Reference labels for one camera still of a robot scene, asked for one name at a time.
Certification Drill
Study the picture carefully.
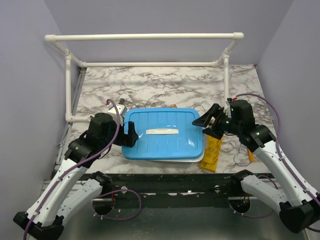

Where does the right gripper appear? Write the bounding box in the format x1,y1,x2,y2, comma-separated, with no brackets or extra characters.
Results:
193,103,242,140

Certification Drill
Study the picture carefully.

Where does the yellow test tube rack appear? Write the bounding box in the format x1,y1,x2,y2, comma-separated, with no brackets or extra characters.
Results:
199,136,223,173

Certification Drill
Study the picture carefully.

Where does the blue plastic bin lid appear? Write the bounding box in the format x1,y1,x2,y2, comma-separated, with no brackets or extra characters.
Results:
121,107,203,161

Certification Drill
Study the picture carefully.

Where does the white plastic bin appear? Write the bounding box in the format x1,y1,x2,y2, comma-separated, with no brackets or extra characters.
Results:
149,134,208,165

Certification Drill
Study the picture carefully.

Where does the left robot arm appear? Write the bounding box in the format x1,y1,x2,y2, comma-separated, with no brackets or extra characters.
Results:
13,99,204,240

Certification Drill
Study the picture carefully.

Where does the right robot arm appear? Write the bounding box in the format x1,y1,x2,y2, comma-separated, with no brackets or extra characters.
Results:
193,99,320,233

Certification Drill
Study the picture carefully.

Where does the black metal rod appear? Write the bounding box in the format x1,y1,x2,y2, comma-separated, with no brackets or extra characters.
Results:
119,98,125,105

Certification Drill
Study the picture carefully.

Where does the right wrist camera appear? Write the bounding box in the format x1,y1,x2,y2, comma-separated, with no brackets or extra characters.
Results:
223,97,233,117

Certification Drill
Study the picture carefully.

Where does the black mounting rail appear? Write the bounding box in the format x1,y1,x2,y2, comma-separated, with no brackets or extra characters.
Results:
72,171,258,208

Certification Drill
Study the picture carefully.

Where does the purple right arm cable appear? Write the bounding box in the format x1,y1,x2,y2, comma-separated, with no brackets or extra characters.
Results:
226,93,320,232

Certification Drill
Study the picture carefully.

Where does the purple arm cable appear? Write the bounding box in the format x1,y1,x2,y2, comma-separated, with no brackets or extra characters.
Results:
23,99,142,240
226,93,320,232

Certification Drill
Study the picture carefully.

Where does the white PVC pipe frame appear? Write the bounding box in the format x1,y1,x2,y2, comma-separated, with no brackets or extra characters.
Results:
44,32,244,123

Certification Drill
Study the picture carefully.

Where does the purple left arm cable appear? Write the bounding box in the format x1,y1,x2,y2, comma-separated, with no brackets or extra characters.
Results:
23,99,142,240

